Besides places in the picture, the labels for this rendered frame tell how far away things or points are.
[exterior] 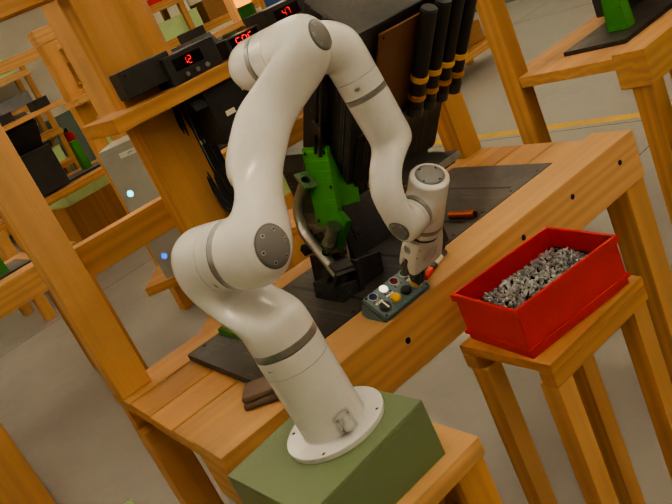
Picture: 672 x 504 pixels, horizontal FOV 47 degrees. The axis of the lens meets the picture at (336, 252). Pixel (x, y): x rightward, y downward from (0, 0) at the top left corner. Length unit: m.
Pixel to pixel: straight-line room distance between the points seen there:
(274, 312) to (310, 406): 0.17
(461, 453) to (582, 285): 0.50
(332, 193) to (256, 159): 0.70
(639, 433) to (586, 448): 0.93
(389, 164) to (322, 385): 0.48
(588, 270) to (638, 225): 0.76
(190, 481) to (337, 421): 1.03
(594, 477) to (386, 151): 0.82
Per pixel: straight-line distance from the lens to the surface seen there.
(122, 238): 2.18
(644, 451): 2.61
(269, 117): 1.31
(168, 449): 2.24
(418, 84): 1.89
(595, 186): 2.28
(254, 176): 1.25
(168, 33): 9.85
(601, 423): 2.15
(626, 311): 1.79
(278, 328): 1.25
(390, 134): 1.55
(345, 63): 1.51
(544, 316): 1.64
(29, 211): 2.03
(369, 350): 1.75
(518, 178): 2.32
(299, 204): 2.04
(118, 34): 2.13
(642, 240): 2.47
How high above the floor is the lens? 1.67
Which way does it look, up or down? 19 degrees down
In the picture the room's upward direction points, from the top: 25 degrees counter-clockwise
